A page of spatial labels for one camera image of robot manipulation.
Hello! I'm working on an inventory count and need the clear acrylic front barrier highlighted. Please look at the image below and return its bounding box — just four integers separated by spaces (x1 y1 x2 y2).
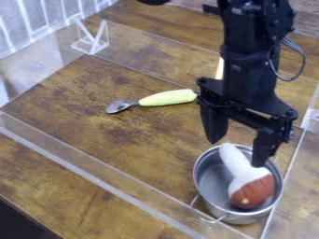
0 111 252 239

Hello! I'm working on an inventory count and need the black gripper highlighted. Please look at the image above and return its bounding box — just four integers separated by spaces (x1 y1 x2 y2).
198 77 298 167

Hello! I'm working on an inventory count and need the red and white toy mushroom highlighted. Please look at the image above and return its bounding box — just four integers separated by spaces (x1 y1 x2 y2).
219 143 275 209

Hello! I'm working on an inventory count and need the clear acrylic right barrier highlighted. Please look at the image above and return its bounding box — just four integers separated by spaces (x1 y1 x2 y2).
260 84 319 239

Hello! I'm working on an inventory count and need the clear acrylic triangular bracket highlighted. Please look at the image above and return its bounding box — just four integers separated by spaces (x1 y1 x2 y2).
71 21 110 55

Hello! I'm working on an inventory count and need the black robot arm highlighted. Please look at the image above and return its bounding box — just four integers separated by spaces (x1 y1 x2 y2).
198 0 298 167

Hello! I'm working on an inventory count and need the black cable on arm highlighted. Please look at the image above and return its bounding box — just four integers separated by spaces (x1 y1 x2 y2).
267 36 308 83

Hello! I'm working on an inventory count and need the spoon with yellow-green handle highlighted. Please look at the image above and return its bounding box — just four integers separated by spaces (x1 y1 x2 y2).
104 89 198 114

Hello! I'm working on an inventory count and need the black strip on table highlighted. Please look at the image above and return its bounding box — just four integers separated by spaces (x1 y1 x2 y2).
202 4 220 16

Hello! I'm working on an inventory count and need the silver metal pot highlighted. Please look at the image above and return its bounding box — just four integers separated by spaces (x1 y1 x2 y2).
191 144 284 225

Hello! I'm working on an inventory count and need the clear acrylic barrier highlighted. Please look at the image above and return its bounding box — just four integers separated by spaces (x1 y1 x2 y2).
0 111 252 239
260 84 319 239

